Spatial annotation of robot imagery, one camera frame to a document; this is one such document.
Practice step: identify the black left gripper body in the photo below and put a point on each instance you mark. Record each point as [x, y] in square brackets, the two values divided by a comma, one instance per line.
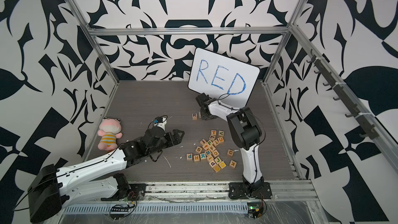
[166, 143]

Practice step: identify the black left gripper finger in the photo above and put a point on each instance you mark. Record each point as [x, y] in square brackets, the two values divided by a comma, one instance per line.
[175, 142]
[178, 134]

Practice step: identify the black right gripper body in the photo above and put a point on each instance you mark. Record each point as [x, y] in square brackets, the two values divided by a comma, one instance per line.
[203, 116]

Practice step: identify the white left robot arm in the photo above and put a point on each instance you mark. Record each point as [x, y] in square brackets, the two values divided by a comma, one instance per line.
[54, 189]

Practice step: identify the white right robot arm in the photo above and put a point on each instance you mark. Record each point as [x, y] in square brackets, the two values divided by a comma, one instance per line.
[245, 133]

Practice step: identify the wooden block letter G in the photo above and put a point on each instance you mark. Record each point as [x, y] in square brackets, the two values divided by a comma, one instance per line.
[199, 149]

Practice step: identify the white whiteboard with RED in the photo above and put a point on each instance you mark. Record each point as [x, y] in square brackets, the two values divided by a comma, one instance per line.
[217, 75]

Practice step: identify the wooden block letter J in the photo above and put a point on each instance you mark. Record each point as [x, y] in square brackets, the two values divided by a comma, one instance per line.
[218, 160]

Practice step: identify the wooden block letter C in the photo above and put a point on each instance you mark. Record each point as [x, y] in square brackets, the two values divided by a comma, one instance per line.
[230, 153]

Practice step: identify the pink plush toy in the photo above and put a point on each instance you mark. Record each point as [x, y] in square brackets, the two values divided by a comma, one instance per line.
[109, 131]

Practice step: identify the yellow faced wooden block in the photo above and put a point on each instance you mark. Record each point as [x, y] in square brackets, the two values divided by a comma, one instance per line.
[216, 168]

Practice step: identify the left circuit board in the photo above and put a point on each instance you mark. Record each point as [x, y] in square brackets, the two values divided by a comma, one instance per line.
[118, 211]

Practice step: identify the circuit board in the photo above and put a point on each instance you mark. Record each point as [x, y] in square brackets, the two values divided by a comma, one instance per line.
[256, 209]
[118, 211]

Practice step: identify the right circuit board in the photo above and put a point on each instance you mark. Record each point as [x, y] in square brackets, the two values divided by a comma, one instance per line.
[256, 209]

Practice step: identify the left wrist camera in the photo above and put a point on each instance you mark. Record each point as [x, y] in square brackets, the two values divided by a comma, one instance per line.
[160, 122]

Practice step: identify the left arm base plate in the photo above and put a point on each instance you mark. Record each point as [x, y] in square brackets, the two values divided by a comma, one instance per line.
[131, 192]

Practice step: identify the white perforated cable duct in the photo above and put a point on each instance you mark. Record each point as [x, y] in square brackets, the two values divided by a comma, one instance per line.
[164, 208]

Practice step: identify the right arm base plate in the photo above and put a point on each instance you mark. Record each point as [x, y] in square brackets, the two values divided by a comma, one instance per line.
[260, 190]

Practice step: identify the aluminium frame crossbar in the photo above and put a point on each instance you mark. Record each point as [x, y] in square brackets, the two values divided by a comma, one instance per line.
[188, 31]

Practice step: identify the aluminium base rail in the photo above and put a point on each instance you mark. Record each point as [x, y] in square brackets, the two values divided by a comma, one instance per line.
[212, 191]

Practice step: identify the black hook rack rail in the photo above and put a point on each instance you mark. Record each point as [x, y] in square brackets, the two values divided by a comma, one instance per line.
[345, 95]

